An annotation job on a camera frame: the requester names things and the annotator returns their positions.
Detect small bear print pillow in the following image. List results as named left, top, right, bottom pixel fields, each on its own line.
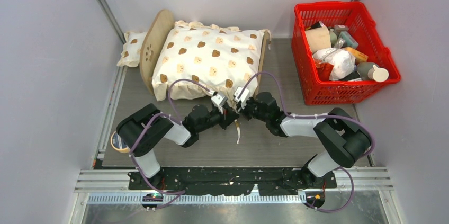
left=116, top=32, right=147, bottom=67

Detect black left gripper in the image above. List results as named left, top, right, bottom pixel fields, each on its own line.
left=196, top=105, right=239, bottom=133

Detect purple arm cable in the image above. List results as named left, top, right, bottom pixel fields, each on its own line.
left=130, top=78, right=218, bottom=211
left=238, top=71, right=376, bottom=213

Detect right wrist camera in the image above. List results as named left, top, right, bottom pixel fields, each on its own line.
left=234, top=87, right=250, bottom=109

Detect white crumpled bag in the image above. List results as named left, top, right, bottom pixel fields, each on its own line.
left=312, top=48, right=355, bottom=81

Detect yellow box in basket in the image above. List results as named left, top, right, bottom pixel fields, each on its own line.
left=344, top=47, right=368, bottom=65

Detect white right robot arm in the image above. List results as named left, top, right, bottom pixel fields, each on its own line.
left=234, top=87, right=373, bottom=187

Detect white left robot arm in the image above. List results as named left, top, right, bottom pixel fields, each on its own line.
left=116, top=104, right=239, bottom=189

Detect aluminium frame rail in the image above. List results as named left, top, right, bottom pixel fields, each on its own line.
left=96, top=0, right=126, bottom=44

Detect wooden pet bed frame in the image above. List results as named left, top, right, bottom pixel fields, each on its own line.
left=139, top=9, right=273, bottom=98

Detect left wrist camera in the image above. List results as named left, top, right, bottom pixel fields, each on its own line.
left=211, top=92, right=228, bottom=114

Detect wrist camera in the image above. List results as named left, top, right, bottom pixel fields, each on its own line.
left=234, top=87, right=250, bottom=109
left=211, top=92, right=228, bottom=114

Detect grey bottle with beige cap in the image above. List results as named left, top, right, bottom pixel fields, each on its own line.
left=356, top=61, right=389, bottom=83

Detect large bear print cushion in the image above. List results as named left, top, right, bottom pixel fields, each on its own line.
left=151, top=20, right=273, bottom=109

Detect white tie strings corner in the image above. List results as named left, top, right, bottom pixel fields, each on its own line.
left=234, top=119, right=243, bottom=145

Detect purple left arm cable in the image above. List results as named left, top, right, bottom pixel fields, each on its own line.
left=130, top=78, right=218, bottom=211

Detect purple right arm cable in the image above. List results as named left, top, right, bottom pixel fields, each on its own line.
left=238, top=71, right=376, bottom=213

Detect tape roll with blue core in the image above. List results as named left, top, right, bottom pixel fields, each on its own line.
left=110, top=131, right=130, bottom=154

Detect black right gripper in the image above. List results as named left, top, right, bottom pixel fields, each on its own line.
left=235, top=97, right=269, bottom=123

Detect teal box in basket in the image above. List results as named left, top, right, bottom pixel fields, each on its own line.
left=339, top=31, right=359, bottom=49

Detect red plastic basket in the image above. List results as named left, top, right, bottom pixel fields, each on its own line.
left=291, top=1, right=401, bottom=105

